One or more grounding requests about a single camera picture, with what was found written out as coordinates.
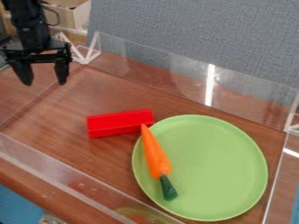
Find red rectangular block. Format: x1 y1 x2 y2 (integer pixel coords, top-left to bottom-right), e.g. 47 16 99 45
87 108 155 138

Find green round plate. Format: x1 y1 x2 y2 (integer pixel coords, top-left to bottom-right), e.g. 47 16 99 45
132 115 267 221

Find orange toy carrot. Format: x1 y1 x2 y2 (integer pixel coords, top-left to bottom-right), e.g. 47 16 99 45
142 124 178 201

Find clear acrylic enclosure walls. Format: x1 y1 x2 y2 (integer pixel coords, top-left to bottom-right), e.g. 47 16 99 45
0 35 299 224

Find clear acrylic corner bracket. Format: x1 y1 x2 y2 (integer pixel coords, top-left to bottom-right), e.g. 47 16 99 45
51 31 103 65

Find wooden box on shelf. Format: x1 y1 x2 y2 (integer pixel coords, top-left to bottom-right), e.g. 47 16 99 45
0 0 92 31

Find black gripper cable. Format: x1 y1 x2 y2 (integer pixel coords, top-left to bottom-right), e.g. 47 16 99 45
40 3 61 27

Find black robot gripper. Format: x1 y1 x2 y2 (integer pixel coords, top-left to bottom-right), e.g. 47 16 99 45
1 0 72 86

